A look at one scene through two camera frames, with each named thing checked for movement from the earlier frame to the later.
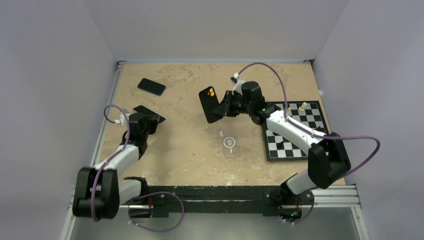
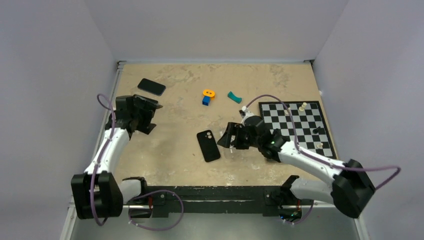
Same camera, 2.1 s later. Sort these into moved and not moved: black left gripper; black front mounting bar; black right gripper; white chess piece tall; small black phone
Moved: black right gripper; black left gripper
Not moved: black front mounting bar; white chess piece tall; small black phone
